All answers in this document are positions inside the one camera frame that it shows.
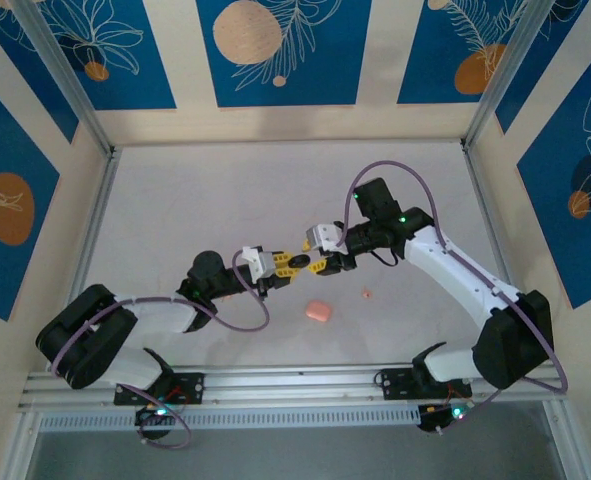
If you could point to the aluminium mounting rail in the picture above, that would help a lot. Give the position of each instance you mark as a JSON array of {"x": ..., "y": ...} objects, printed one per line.
[{"x": 300, "y": 382}]

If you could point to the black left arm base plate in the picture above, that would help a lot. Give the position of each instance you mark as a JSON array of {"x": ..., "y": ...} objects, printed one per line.
[{"x": 190, "y": 387}]

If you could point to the aluminium frame leg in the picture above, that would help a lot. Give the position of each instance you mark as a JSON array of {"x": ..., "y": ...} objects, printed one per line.
[
  {"x": 565, "y": 450},
  {"x": 20, "y": 450}
]

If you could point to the black left controller board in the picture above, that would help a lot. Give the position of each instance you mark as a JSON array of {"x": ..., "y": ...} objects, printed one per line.
[{"x": 155, "y": 415}]

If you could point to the black right controller board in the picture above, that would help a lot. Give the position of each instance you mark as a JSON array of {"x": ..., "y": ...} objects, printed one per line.
[{"x": 435, "y": 417}]

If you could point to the aluminium side rail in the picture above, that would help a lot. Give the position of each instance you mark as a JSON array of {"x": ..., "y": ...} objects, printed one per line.
[
  {"x": 101, "y": 200},
  {"x": 485, "y": 200}
]

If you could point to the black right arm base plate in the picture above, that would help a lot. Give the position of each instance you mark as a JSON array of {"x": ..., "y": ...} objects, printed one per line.
[{"x": 395, "y": 382}]

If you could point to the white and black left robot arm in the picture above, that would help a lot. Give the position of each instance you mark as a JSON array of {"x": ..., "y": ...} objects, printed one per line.
[{"x": 155, "y": 315}]

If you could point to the black controller board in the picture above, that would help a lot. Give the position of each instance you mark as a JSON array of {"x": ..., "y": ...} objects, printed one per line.
[
  {"x": 435, "y": 417},
  {"x": 155, "y": 415}
]

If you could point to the pink earbud charging case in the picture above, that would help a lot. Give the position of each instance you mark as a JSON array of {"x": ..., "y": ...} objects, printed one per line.
[{"x": 318, "y": 310}]

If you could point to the aluminium frame post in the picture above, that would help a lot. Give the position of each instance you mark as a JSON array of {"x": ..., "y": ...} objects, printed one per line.
[
  {"x": 65, "y": 75},
  {"x": 521, "y": 75}
]

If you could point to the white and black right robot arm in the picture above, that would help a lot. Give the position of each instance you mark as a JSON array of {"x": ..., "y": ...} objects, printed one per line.
[{"x": 460, "y": 270}]

